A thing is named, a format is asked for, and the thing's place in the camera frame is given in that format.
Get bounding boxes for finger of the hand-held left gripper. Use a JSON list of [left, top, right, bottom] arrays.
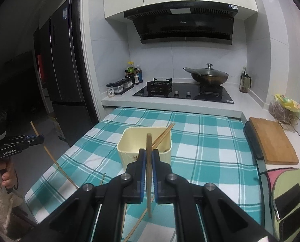
[[9, 139, 44, 148], [7, 134, 45, 143]]

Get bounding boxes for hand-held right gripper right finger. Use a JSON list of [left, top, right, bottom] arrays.
[[151, 149, 276, 242]]

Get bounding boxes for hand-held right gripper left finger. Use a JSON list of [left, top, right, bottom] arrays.
[[19, 148, 147, 242]]

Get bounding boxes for cream utensil container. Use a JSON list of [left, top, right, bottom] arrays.
[[117, 125, 172, 175]]

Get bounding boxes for person's left forearm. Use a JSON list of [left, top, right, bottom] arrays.
[[0, 174, 26, 242]]

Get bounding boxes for person's left hand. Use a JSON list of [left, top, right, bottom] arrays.
[[0, 159, 16, 194]]

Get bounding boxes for cardboard box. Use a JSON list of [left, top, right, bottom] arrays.
[[49, 116, 66, 141]]

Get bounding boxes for teal checkered cloth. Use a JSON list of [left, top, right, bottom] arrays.
[[24, 107, 265, 242]]

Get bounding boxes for dark refrigerator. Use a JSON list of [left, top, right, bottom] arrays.
[[33, 0, 95, 147]]

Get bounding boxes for red hanging item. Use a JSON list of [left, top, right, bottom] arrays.
[[37, 54, 45, 79]]

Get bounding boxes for black gas cooktop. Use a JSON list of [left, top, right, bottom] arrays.
[[132, 78, 235, 104]]

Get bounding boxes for group of condiment bottles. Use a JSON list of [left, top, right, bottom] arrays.
[[113, 78, 135, 95]]

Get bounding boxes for yellow cap oil bottle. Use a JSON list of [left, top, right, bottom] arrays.
[[126, 61, 136, 79]]

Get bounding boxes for wok with glass lid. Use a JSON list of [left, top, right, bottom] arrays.
[[183, 64, 229, 86]]

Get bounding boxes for wooden cutting board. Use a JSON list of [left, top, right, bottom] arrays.
[[249, 117, 300, 165]]

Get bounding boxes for green mat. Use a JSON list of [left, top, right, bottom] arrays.
[[266, 168, 300, 242]]

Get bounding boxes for black range hood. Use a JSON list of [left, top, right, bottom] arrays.
[[123, 2, 240, 45]]

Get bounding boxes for glass bottle with handle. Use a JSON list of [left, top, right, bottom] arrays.
[[239, 67, 252, 94]]

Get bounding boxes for gold wire dish rack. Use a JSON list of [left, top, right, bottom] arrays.
[[269, 94, 300, 134]]

